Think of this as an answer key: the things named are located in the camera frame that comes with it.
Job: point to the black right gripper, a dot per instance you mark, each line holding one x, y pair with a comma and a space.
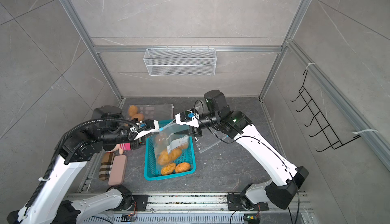
197, 131

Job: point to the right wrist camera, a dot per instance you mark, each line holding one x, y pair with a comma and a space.
189, 117

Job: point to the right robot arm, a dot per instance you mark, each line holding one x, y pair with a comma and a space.
286, 178

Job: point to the white mesh wall basket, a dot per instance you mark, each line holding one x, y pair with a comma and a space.
180, 61

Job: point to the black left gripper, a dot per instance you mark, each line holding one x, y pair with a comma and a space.
136, 144

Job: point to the pink plush doll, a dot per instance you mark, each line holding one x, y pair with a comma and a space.
118, 147

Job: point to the clear plastic bag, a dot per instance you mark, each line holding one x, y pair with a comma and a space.
209, 139
178, 137

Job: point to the wrinkled brown potato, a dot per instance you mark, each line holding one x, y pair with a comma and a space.
132, 110

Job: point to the plaid fabric pouch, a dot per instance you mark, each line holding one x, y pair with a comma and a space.
106, 166

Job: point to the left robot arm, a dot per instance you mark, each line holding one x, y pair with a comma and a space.
105, 130

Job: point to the smooth brown potato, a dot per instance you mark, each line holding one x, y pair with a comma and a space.
164, 158

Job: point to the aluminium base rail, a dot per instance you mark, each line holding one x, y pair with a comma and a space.
206, 208

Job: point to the wrinkled orange potato bottom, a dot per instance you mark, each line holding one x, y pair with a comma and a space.
182, 167

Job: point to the yellow potato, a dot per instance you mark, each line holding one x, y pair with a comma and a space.
161, 140
176, 153
169, 169

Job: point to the teal plastic basket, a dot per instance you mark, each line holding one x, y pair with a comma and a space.
152, 170

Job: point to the pink rectangular case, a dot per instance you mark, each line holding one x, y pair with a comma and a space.
118, 170

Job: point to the black wire hook rack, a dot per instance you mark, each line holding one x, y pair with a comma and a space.
319, 118

